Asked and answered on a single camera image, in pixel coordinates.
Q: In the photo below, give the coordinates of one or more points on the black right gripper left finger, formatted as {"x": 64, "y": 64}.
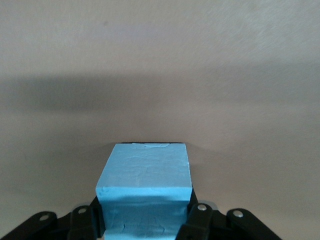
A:
{"x": 62, "y": 227}

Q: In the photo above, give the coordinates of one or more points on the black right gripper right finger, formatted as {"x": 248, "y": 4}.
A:
{"x": 225, "y": 227}

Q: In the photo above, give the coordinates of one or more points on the light blue foam block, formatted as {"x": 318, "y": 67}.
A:
{"x": 147, "y": 175}

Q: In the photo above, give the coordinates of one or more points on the brown table cover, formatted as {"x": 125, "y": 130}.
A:
{"x": 160, "y": 75}

